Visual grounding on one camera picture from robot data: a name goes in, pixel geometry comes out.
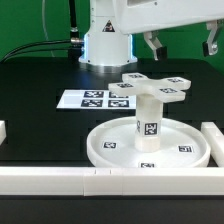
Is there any white front fence bar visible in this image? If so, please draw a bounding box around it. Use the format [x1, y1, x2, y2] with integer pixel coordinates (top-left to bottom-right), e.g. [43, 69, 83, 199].
[0, 167, 224, 196]

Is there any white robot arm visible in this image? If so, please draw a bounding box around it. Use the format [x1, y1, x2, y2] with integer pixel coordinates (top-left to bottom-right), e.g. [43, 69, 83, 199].
[79, 0, 224, 71]

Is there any white right fence bar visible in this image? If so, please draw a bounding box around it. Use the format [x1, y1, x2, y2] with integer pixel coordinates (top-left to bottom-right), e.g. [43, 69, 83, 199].
[201, 122, 224, 168]

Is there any white marker sheet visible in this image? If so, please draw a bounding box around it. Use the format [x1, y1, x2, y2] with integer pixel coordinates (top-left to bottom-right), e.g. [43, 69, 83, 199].
[57, 90, 136, 110]

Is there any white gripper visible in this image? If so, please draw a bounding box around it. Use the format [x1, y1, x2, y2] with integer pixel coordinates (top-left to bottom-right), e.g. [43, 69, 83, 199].
[112, 0, 224, 61]

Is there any black cable bundle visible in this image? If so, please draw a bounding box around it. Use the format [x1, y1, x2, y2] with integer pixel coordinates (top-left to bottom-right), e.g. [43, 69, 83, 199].
[0, 0, 85, 64]

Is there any white fence bar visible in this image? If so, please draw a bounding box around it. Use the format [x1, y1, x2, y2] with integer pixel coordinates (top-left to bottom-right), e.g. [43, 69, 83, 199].
[0, 120, 6, 145]
[201, 122, 224, 168]
[0, 167, 224, 196]

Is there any white round table top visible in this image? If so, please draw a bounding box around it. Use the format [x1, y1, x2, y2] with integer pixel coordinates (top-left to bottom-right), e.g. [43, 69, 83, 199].
[87, 116, 211, 168]

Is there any thin white cable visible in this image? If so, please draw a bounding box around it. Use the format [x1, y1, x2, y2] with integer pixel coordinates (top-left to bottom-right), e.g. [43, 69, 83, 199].
[41, 0, 55, 58]

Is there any white cross-shaped table base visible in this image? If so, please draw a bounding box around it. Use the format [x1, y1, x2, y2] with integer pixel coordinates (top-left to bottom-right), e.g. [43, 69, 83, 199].
[108, 73, 191, 103]

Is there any white left fence bar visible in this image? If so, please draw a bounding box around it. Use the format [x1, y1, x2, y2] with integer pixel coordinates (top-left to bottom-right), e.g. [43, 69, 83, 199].
[0, 120, 6, 145]

